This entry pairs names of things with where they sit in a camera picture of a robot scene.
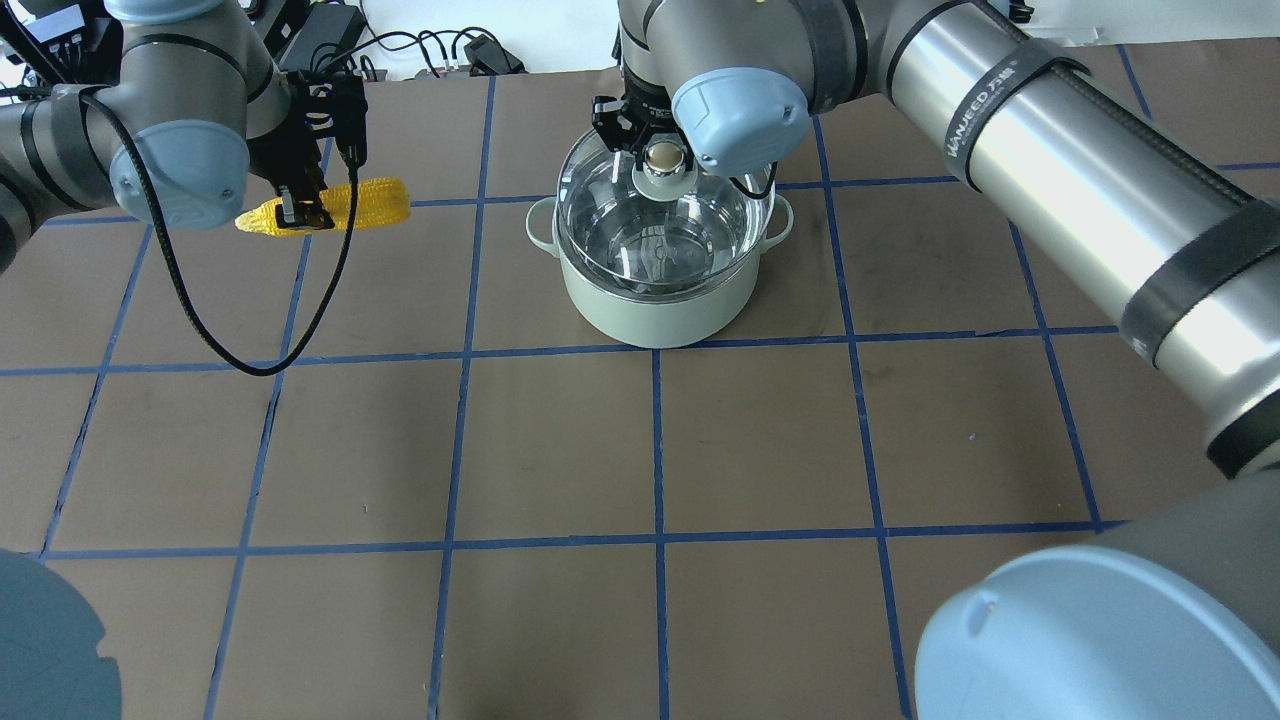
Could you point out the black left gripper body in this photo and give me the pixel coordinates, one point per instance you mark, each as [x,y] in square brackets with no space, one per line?
[281,153]

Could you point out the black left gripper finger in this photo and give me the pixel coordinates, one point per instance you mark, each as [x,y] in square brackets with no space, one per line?
[300,211]

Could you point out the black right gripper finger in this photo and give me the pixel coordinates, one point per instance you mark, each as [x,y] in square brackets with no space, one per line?
[622,124]

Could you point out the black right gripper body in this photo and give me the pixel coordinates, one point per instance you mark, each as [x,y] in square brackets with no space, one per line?
[612,125]

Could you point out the yellow corn cob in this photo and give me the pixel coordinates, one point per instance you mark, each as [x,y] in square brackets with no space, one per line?
[380,202]

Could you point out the glass pot lid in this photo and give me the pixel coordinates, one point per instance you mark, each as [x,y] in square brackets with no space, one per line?
[636,235]

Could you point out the pale green cooking pot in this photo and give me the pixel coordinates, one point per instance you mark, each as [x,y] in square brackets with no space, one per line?
[659,321]

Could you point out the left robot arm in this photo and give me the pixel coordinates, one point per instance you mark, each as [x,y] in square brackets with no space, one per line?
[199,106]

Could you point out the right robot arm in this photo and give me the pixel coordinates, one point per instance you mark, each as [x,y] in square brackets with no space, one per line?
[1168,617]

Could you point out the black power adapter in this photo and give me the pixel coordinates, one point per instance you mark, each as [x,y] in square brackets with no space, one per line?
[485,56]

